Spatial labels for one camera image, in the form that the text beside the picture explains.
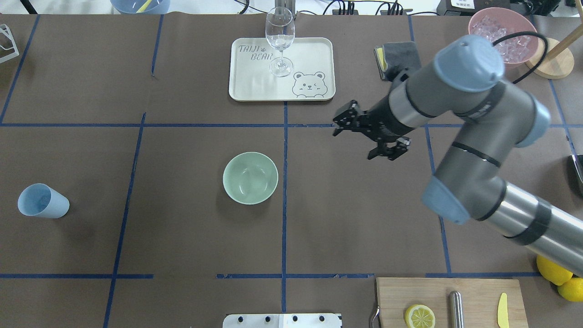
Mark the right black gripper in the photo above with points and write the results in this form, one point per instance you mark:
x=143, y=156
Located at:
x=381, y=120

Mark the green ceramic bowl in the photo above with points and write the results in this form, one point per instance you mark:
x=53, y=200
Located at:
x=250, y=178

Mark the light blue plastic cup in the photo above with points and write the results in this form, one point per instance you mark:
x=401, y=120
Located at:
x=39, y=200

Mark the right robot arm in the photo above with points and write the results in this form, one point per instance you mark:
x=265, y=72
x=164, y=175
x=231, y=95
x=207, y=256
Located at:
x=467, y=78

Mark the pink bowl with ice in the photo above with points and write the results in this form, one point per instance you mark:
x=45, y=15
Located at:
x=494, y=23

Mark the blue bowl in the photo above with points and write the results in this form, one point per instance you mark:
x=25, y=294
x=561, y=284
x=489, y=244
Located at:
x=157, y=7

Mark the grey folded cloth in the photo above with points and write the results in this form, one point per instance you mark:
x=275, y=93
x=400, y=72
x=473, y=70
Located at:
x=394, y=58

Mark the cream bear tray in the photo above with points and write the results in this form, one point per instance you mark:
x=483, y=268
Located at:
x=256, y=73

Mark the clear wine glass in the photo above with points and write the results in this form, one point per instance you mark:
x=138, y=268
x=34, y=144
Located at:
x=280, y=33

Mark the half lemon slice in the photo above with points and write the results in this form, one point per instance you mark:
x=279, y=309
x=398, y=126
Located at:
x=419, y=316

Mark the wooden stand with pole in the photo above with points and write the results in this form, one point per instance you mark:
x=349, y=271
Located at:
x=553, y=59

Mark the wooden cutting board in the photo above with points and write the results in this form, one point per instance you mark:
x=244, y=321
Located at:
x=479, y=298

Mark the yellow plastic knife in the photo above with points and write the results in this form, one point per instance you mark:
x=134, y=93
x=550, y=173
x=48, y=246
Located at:
x=502, y=311

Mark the yellow lemon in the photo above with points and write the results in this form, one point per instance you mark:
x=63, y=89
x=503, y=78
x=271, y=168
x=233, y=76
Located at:
x=553, y=272
x=572, y=290

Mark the yellow plastic fork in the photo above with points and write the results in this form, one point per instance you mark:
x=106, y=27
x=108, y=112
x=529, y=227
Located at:
x=144, y=6

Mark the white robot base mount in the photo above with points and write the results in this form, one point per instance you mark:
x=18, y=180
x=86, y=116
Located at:
x=283, y=320

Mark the white wire cup rack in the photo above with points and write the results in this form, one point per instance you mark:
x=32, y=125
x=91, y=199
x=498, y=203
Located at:
x=8, y=46

